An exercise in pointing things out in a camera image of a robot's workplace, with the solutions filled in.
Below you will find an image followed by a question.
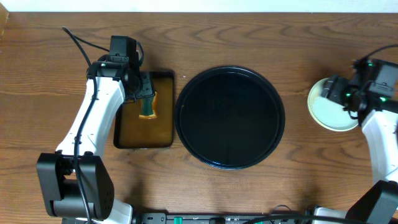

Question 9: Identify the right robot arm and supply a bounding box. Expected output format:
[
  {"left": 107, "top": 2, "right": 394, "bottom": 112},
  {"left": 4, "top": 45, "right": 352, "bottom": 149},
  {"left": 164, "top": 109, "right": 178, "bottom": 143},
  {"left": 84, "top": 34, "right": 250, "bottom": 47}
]
[{"left": 307, "top": 57, "right": 397, "bottom": 223}]

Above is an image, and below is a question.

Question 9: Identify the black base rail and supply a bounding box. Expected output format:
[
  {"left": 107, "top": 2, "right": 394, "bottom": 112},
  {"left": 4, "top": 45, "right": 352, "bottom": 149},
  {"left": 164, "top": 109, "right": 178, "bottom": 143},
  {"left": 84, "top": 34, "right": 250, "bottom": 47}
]
[{"left": 61, "top": 212, "right": 315, "bottom": 224}]

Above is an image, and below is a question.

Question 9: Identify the green yellow sponge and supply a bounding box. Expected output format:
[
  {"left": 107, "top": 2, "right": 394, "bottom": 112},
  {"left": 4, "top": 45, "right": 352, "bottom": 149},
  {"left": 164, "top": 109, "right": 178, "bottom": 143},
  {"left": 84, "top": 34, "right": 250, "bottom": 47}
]
[{"left": 139, "top": 92, "right": 157, "bottom": 119}]

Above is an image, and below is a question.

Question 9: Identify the light green plate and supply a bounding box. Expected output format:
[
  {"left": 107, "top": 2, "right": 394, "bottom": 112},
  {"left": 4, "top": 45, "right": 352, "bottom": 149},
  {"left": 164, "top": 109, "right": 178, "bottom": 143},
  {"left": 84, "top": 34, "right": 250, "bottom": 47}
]
[{"left": 310, "top": 93, "right": 359, "bottom": 131}]

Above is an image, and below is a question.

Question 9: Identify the round black tray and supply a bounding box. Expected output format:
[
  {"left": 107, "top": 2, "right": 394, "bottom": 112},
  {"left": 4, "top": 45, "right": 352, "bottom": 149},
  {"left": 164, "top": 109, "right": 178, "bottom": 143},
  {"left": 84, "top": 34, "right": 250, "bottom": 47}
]
[{"left": 174, "top": 66, "right": 285, "bottom": 170}]

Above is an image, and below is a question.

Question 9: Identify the yellow plate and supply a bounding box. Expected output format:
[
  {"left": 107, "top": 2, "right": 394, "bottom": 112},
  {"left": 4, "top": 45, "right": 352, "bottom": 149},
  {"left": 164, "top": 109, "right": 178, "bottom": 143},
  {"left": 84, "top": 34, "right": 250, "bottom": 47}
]
[{"left": 307, "top": 77, "right": 360, "bottom": 133}]

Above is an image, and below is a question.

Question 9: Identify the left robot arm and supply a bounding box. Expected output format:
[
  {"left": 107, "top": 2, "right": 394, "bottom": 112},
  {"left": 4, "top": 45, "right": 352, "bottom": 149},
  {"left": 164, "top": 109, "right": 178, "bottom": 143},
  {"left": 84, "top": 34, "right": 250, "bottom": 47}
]
[{"left": 36, "top": 53, "right": 155, "bottom": 223}]

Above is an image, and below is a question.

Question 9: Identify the rectangular black water tray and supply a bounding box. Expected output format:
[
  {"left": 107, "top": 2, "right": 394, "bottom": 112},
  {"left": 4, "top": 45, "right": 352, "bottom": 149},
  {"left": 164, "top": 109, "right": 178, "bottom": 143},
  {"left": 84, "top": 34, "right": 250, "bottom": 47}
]
[{"left": 113, "top": 71, "right": 174, "bottom": 149}]

